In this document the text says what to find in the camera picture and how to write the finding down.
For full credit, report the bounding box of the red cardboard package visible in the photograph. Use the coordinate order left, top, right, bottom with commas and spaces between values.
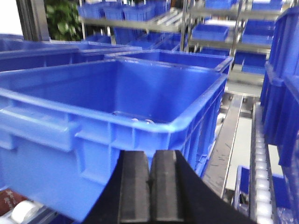
0, 189, 28, 216

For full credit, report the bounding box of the white roller track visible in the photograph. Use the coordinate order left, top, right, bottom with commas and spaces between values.
253, 103, 273, 224

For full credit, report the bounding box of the steel roller track rail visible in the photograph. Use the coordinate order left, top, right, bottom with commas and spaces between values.
202, 95, 243, 198

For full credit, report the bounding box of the blue crate far left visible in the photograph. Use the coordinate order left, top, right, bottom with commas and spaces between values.
0, 36, 142, 72

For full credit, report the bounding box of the metal shelving rack background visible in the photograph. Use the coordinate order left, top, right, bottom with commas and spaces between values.
78, 0, 288, 80

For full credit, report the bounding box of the blue crate right edge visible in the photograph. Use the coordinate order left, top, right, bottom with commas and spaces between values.
261, 6, 299, 167

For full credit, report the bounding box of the blue crate behind main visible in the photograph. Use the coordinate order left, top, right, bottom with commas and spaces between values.
104, 49, 233, 74

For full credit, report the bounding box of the green plant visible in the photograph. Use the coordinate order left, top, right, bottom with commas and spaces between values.
44, 0, 83, 41

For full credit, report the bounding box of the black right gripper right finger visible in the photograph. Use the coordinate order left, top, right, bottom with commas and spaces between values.
150, 150, 184, 222

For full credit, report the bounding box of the large blue shelf crate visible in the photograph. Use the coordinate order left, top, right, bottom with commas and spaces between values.
0, 58, 228, 222

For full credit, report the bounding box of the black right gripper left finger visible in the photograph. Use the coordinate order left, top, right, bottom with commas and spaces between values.
119, 151, 150, 223

